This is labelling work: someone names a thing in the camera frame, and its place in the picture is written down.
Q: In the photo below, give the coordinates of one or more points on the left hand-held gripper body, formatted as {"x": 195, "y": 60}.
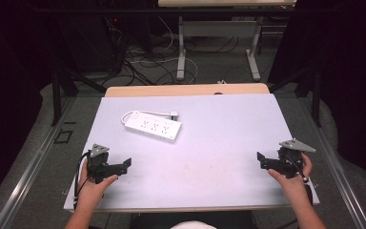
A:
{"x": 97, "y": 165}

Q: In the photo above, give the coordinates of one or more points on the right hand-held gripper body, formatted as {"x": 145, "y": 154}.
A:
{"x": 287, "y": 162}

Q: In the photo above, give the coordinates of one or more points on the person's right hand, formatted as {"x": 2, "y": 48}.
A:
{"x": 295, "y": 186}

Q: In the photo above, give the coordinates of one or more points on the person's left hand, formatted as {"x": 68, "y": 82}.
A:
{"x": 90, "y": 192}

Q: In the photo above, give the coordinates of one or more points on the white power strip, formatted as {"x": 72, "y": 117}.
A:
{"x": 154, "y": 127}

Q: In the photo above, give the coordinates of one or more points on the white table mat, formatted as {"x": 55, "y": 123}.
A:
{"x": 203, "y": 159}

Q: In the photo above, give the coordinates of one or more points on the white power plug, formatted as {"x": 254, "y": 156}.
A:
{"x": 174, "y": 115}

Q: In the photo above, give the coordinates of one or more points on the black metal stand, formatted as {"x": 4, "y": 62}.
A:
{"x": 314, "y": 95}
{"x": 57, "y": 89}

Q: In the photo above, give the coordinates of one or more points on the light wooden table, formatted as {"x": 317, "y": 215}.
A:
{"x": 171, "y": 90}

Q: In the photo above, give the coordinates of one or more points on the person's torso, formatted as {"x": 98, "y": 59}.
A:
{"x": 192, "y": 222}

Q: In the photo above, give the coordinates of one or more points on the desk with white legs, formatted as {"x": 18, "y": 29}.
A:
{"x": 219, "y": 28}

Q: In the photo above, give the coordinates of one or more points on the black floor socket frame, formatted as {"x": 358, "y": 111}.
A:
{"x": 63, "y": 136}

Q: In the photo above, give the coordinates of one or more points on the aluminium rail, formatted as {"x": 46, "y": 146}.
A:
{"x": 25, "y": 178}
{"x": 340, "y": 178}

